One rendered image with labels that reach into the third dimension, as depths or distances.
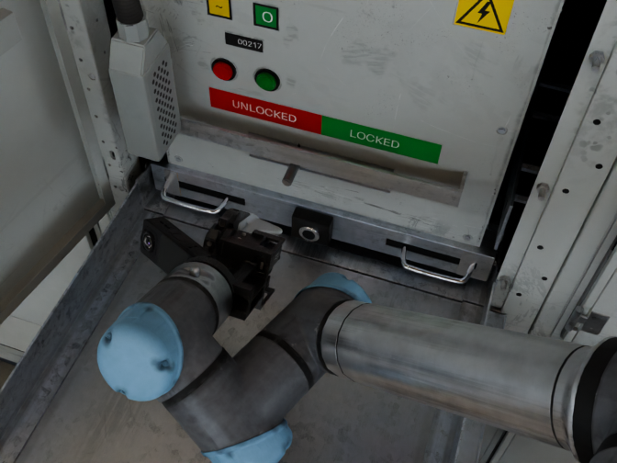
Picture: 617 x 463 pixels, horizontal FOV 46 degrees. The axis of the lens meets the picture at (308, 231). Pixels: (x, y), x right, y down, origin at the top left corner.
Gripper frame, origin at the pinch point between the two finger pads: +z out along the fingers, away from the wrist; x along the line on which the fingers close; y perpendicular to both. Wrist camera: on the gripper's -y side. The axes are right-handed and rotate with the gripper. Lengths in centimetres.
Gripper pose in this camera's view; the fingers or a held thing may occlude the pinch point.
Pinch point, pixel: (248, 223)
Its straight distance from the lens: 94.9
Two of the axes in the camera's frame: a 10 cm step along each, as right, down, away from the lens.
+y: 9.4, 2.8, -1.7
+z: 2.7, -3.4, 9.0
